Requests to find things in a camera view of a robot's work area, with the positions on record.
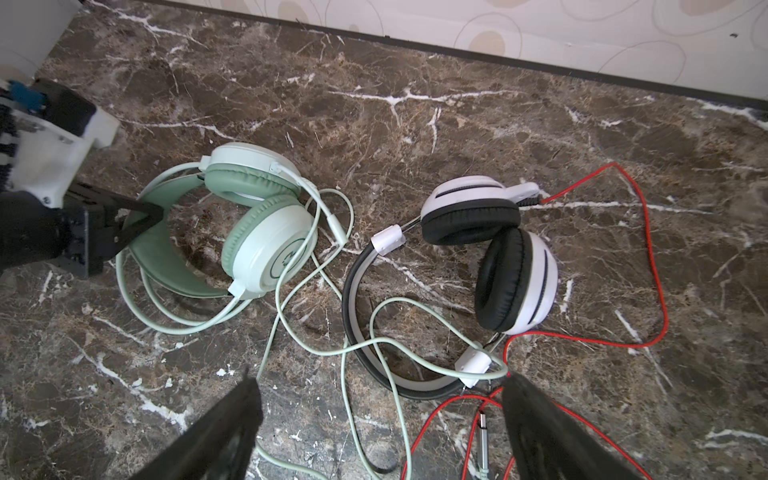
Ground white black headphones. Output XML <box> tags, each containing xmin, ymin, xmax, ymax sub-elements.
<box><xmin>342</xmin><ymin>175</ymin><xmax>559</xmax><ymax>400</ymax></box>

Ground mint green headphones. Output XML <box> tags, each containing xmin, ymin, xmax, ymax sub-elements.
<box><xmin>116</xmin><ymin>142</ymin><xmax>317</xmax><ymax>335</ymax></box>

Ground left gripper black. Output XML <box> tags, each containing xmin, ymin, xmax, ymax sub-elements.
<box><xmin>1</xmin><ymin>182</ymin><xmax>164</xmax><ymax>278</ymax></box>

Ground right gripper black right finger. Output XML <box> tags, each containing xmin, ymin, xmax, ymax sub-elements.
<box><xmin>501</xmin><ymin>373</ymin><xmax>638</xmax><ymax>480</ymax></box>

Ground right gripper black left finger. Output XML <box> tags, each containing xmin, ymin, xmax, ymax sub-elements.
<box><xmin>132</xmin><ymin>376</ymin><xmax>264</xmax><ymax>480</ymax></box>

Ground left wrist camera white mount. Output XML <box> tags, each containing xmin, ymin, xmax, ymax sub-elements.
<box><xmin>1</xmin><ymin>79</ymin><xmax>120</xmax><ymax>209</ymax></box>

